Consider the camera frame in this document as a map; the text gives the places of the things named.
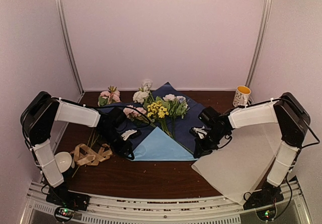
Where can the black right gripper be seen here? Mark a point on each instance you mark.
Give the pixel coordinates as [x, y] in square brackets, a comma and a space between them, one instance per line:
[202, 150]

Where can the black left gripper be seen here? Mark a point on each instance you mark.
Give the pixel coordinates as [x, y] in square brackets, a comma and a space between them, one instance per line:
[126, 146]

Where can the white fake flower long stem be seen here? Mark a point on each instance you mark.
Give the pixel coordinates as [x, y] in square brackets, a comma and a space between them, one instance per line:
[144, 94]

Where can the blue wrapping paper sheet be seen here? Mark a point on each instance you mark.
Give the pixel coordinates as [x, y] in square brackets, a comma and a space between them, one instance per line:
[154, 144]

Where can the yellow fake flower bunch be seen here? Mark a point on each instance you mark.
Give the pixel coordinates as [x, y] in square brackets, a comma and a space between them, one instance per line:
[158, 111]

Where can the pink fake rose stem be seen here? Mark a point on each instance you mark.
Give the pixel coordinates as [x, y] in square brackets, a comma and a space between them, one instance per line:
[138, 116]

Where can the pale rose leafy stem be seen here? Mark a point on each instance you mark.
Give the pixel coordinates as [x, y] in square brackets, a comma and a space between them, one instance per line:
[178, 108]

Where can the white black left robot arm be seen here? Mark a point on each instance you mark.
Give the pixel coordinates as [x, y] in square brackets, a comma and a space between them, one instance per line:
[38, 119]

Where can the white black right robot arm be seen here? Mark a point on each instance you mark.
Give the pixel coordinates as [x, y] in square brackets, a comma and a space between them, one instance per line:
[284, 120]

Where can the pink rose bunch with leaves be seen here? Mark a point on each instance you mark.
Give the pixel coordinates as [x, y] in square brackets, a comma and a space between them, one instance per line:
[109, 96]

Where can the white translucent paper sheet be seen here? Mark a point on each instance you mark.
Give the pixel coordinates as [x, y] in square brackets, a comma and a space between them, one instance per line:
[241, 165]

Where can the beige ribbon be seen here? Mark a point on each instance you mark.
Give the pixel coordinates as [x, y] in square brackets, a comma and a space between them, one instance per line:
[84, 155]

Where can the white floral mug yellow inside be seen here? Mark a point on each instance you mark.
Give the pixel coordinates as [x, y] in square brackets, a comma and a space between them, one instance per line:
[241, 96]

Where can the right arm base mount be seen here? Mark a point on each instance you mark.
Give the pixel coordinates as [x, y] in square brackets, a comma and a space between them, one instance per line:
[264, 202]

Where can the aluminium front rail frame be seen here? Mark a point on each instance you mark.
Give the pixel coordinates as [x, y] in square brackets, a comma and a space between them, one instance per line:
[218, 209]

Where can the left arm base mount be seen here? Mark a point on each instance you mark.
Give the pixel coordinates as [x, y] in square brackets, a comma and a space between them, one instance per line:
[68, 202]

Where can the aluminium corner post right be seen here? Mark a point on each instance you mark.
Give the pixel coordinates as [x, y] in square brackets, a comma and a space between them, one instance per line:
[266, 11]

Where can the aluminium corner post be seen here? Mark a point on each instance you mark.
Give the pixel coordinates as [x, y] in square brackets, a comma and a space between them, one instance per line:
[266, 11]
[68, 47]

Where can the aluminium corner post left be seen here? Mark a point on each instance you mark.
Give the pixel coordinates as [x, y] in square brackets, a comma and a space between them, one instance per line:
[68, 47]

